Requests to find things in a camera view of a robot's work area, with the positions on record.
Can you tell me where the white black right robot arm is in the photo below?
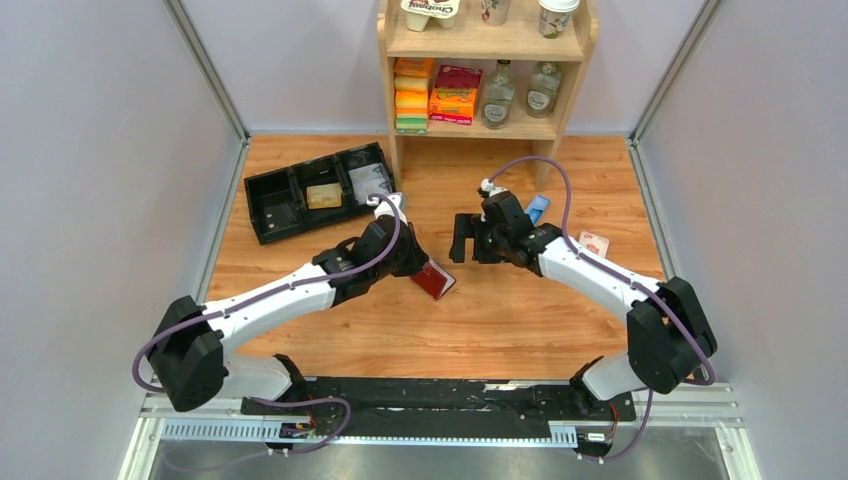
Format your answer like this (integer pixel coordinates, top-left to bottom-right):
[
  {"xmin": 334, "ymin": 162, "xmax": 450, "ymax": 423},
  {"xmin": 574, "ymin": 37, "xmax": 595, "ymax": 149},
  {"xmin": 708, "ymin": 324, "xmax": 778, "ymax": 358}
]
[{"xmin": 449, "ymin": 189, "xmax": 717, "ymax": 419}]

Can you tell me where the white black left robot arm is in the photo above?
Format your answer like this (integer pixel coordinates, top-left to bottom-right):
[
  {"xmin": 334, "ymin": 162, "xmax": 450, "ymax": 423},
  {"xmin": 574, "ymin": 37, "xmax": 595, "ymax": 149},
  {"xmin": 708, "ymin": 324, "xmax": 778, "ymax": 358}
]
[{"xmin": 140, "ymin": 215, "xmax": 429, "ymax": 412}]

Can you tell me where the silver card in tray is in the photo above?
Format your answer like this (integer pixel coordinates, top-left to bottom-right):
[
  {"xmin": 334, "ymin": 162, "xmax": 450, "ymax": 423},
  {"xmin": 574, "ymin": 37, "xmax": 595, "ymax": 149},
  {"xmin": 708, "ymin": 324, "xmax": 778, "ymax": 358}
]
[{"xmin": 348, "ymin": 163, "xmax": 394, "ymax": 204}]

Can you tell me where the gold card in tray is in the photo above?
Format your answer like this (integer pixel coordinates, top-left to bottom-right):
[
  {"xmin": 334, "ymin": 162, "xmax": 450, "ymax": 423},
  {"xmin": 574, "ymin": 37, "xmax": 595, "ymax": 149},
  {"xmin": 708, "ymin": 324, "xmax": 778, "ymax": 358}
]
[{"xmin": 305, "ymin": 183, "xmax": 344, "ymax": 210}]

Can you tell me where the white red small packet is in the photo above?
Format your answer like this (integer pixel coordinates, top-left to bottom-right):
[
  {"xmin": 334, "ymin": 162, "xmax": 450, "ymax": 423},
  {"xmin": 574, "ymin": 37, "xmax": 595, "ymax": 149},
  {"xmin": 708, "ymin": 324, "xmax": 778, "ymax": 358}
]
[{"xmin": 578, "ymin": 231, "xmax": 610, "ymax": 258}]

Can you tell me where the black three-compartment tray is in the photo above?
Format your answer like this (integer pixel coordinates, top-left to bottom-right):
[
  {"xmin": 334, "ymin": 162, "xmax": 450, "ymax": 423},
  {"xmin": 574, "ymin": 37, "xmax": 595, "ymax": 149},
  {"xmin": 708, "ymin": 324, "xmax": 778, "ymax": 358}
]
[{"xmin": 244, "ymin": 142, "xmax": 396, "ymax": 245}]

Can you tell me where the orange red snack box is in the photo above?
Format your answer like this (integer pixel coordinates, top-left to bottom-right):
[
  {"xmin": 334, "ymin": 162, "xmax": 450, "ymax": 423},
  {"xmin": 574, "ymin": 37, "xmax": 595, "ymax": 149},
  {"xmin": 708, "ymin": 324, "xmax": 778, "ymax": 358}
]
[{"xmin": 428, "ymin": 64, "xmax": 482, "ymax": 126}]

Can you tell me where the left clear glass bottle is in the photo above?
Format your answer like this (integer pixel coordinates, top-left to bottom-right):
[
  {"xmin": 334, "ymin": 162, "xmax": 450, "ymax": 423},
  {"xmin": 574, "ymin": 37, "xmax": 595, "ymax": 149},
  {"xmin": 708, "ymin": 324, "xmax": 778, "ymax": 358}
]
[{"xmin": 481, "ymin": 60, "xmax": 516, "ymax": 129}]

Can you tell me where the clear glass bottle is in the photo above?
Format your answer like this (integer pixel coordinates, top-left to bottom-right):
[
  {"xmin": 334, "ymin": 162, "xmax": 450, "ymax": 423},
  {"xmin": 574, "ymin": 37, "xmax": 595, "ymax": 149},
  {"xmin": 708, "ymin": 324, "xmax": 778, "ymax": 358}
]
[
  {"xmin": 526, "ymin": 61, "xmax": 562, "ymax": 118},
  {"xmin": 481, "ymin": 60, "xmax": 516, "ymax": 129}
]

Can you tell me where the stack of coloured sponges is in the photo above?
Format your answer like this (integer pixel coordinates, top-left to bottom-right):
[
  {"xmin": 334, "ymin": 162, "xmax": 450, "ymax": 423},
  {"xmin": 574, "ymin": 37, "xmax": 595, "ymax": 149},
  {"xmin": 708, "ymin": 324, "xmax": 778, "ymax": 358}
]
[{"xmin": 393, "ymin": 57, "xmax": 436, "ymax": 135}]

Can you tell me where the right clear glass bottle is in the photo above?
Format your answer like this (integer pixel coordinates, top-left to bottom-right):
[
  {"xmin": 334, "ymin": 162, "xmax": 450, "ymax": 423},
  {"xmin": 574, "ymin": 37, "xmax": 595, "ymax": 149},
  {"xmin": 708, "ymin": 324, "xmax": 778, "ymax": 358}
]
[{"xmin": 526, "ymin": 61, "xmax": 562, "ymax": 118}]

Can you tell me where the wooden shelf unit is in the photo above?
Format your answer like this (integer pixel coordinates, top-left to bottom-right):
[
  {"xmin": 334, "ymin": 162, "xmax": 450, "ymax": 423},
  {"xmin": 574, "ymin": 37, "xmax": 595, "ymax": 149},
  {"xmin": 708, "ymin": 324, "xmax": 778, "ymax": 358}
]
[{"xmin": 376, "ymin": 1, "xmax": 600, "ymax": 183}]

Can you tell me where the white yogurt cup pack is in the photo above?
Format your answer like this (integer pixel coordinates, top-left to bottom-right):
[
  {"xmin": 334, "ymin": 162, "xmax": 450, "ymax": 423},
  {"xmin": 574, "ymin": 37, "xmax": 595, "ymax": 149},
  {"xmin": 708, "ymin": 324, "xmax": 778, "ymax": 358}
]
[{"xmin": 400, "ymin": 0, "xmax": 461, "ymax": 32}]

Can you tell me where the patterned paper cup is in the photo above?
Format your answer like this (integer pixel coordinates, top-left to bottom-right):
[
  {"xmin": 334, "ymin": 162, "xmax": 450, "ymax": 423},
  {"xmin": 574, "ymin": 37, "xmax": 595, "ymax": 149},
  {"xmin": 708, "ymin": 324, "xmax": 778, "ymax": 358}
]
[{"xmin": 481, "ymin": 0, "xmax": 511, "ymax": 26}]

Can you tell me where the white lidded cup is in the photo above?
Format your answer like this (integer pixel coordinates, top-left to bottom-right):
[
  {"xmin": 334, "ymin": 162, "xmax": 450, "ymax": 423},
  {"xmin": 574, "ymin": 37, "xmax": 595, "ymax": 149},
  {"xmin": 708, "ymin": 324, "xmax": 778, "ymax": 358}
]
[{"xmin": 538, "ymin": 0, "xmax": 580, "ymax": 39}]

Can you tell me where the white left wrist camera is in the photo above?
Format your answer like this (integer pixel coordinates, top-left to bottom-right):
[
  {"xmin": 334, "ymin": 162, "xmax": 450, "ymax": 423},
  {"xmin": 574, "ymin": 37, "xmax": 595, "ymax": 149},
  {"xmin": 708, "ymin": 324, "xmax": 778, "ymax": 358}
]
[{"xmin": 367, "ymin": 192, "xmax": 407, "ymax": 223}]

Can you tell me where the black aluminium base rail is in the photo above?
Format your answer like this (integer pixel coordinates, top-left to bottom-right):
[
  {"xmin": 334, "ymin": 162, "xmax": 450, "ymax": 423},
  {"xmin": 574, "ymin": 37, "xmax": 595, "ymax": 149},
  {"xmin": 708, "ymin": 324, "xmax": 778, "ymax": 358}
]
[{"xmin": 116, "ymin": 373, "xmax": 763, "ymax": 480}]

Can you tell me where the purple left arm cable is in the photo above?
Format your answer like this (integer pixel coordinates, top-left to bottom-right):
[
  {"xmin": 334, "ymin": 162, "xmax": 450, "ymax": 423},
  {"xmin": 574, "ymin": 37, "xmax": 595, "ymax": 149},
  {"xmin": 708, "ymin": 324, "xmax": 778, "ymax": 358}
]
[{"xmin": 131, "ymin": 192, "xmax": 403, "ymax": 458}]

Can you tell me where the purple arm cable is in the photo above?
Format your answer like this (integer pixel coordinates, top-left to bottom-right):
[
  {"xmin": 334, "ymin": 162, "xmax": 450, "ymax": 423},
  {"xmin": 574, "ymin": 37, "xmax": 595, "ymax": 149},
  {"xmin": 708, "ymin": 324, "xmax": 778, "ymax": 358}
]
[
  {"xmin": 131, "ymin": 192, "xmax": 403, "ymax": 458},
  {"xmin": 482, "ymin": 156, "xmax": 718, "ymax": 464}
]

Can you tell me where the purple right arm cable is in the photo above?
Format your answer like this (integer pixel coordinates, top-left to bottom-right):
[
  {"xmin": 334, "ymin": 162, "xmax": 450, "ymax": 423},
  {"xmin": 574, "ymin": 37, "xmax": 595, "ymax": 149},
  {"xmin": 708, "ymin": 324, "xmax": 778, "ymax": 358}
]
[{"xmin": 482, "ymin": 156, "xmax": 718, "ymax": 464}]

